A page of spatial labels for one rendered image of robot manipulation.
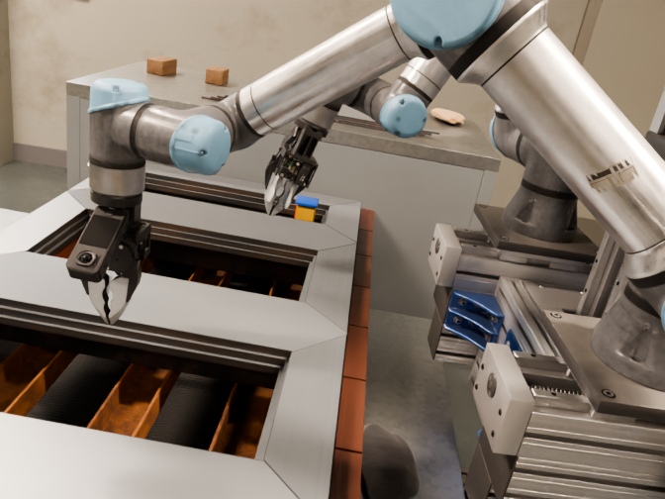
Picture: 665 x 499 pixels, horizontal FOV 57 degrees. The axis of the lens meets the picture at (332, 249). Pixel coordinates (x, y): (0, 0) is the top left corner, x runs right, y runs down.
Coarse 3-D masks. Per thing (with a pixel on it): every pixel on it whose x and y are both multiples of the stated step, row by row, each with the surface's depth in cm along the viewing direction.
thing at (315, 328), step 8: (304, 312) 116; (312, 312) 117; (304, 320) 114; (312, 320) 114; (320, 320) 115; (328, 320) 115; (304, 328) 111; (312, 328) 111; (320, 328) 112; (328, 328) 112; (304, 336) 109; (312, 336) 109; (320, 336) 109; (328, 336) 110; (296, 344) 106; (304, 344) 106; (312, 344) 107
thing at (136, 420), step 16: (208, 272) 163; (224, 272) 165; (128, 368) 113; (144, 368) 121; (160, 368) 122; (128, 384) 114; (144, 384) 117; (160, 384) 117; (112, 400) 106; (128, 400) 112; (144, 400) 113; (160, 400) 110; (96, 416) 100; (112, 416) 107; (128, 416) 108; (144, 416) 102; (112, 432) 104; (128, 432) 104; (144, 432) 103
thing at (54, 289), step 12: (60, 264) 118; (48, 276) 113; (60, 276) 114; (36, 288) 109; (48, 288) 109; (60, 288) 110; (72, 288) 111; (24, 300) 104; (36, 300) 105; (48, 300) 106; (60, 300) 106
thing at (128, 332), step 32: (192, 192) 176; (224, 192) 176; (64, 224) 135; (160, 224) 145; (256, 256) 145; (288, 256) 145; (0, 320) 104; (32, 320) 104; (64, 320) 104; (96, 320) 104; (160, 352) 104; (192, 352) 104; (224, 352) 104; (256, 352) 104; (288, 352) 104
